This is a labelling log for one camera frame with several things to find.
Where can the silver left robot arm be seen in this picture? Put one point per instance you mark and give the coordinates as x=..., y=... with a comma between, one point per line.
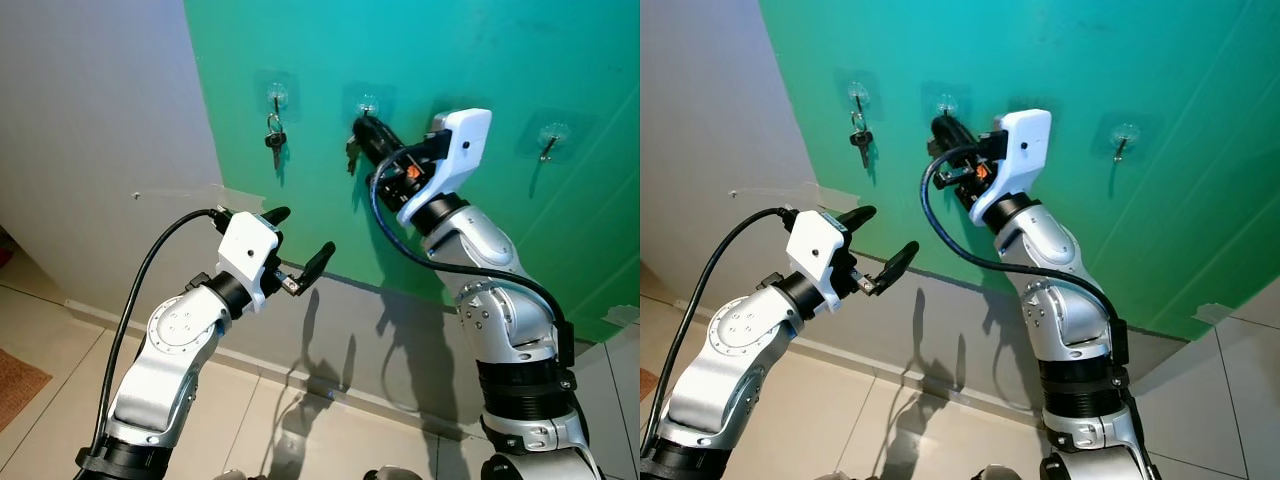
x=165, y=370
x=725, y=370

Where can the dark key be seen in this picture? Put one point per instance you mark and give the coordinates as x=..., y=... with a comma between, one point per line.
x=352, y=157

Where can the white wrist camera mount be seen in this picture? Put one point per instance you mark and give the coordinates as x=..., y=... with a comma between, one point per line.
x=460, y=150
x=815, y=255
x=245, y=255
x=1025, y=150

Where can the green wall board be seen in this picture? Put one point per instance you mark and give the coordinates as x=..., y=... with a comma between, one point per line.
x=1150, y=60
x=500, y=60

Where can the orange floor rug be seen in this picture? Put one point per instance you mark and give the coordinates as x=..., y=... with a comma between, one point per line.
x=20, y=385
x=647, y=384

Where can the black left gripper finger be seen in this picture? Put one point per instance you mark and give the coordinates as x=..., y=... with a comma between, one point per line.
x=858, y=215
x=320, y=258
x=898, y=263
x=275, y=214

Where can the grey robot right leg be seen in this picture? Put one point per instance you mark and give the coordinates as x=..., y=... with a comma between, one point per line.
x=385, y=473
x=1000, y=472

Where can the grey robot leg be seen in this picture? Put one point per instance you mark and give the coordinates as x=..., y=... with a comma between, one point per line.
x=232, y=475
x=385, y=473
x=835, y=476
x=1000, y=472

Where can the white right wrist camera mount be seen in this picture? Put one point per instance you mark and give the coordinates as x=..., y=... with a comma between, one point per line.
x=1025, y=150
x=460, y=150

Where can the clear adhesive wall hook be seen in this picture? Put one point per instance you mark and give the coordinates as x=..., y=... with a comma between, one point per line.
x=277, y=95
x=367, y=103
x=857, y=97
x=552, y=135
x=1125, y=135
x=945, y=103

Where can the grey robot left leg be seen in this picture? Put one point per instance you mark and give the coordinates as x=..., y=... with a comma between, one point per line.
x=232, y=475
x=835, y=476

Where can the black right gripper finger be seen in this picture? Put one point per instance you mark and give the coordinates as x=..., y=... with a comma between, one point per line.
x=378, y=128
x=957, y=126
x=376, y=148
x=955, y=146

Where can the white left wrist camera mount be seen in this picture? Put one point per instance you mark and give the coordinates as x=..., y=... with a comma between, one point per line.
x=815, y=255
x=245, y=255

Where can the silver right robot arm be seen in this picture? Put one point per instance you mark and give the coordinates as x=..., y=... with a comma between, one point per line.
x=1075, y=330
x=510, y=330

